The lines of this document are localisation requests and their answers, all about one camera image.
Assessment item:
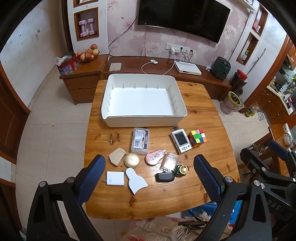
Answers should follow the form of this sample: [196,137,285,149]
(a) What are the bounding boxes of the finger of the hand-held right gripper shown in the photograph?
[240,147,276,184]
[268,139,296,179]

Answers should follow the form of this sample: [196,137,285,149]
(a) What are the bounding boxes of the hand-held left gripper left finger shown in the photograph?
[27,154,106,241]

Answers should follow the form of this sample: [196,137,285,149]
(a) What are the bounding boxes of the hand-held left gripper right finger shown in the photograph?
[193,154,274,241]

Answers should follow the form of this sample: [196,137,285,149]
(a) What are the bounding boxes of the beige faceted box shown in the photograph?
[109,147,127,166]

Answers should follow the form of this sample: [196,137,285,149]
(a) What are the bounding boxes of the small clear plastic box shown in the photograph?
[160,152,180,171]

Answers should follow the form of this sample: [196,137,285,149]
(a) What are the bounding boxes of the clear labelled plastic box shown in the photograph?
[131,127,150,155]

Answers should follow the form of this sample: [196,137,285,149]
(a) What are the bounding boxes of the white storage tray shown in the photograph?
[101,73,188,128]

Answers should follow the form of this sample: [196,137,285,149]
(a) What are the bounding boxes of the white charger plug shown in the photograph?
[103,171,125,186]

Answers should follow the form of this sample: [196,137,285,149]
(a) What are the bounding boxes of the green bottle with gold cap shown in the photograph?
[174,164,188,177]

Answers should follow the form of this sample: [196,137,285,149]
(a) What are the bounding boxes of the wooden kitchen cabinet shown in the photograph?
[239,34,296,126]

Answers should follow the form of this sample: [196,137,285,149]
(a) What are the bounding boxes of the black car key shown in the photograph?
[155,170,175,183]

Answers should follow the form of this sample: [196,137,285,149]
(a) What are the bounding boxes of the colourful puzzle cube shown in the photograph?
[187,129,207,147]

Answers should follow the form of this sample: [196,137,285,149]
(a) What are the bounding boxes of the white plastic scraper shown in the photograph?
[125,167,149,195]

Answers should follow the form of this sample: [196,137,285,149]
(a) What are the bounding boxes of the gold round compact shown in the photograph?
[124,153,141,168]

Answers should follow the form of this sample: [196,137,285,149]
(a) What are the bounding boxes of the white handheld device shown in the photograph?
[170,128,193,155]

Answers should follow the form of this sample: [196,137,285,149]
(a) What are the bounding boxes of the pink oval case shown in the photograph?
[145,149,166,166]

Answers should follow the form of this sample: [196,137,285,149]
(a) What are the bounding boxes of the jar with yellow lid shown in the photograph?
[219,91,245,115]

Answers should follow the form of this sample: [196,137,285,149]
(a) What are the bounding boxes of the fringed beige blanket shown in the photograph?
[121,214,232,241]

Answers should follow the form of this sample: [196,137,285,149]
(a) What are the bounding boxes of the jar with red lid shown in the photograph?
[231,69,248,94]

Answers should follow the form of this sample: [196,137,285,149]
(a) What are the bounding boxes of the wooden side cabinet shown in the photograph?
[59,54,109,105]

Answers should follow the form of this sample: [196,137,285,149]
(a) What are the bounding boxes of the black air fryer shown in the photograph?
[211,56,231,80]

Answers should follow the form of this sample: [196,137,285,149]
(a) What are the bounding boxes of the wooden door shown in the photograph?
[0,62,31,164]

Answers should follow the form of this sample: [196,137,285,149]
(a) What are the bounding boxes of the white router box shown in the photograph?
[174,60,202,76]

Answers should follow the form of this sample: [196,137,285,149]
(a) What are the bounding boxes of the wooden television cabinet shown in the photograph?
[103,56,232,102]

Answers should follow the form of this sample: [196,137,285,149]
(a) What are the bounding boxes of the red tissue pack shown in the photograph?
[55,55,80,77]

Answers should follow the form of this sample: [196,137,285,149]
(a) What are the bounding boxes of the bowl of apples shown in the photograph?
[76,44,100,61]

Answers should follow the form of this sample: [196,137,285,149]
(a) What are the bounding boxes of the pink dumbbell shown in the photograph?
[79,20,88,37]
[86,18,97,36]

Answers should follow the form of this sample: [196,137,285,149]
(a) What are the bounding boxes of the wire fruit bowl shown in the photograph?
[79,54,100,63]

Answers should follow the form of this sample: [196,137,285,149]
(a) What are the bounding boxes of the white puck charger with cable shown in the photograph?
[141,59,176,76]

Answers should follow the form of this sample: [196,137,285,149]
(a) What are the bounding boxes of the white wall outlets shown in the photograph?
[165,43,194,55]

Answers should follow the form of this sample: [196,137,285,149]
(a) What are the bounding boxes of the black television cable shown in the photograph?
[108,13,139,57]

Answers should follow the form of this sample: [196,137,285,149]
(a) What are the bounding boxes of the black wall television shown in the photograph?
[137,0,232,44]

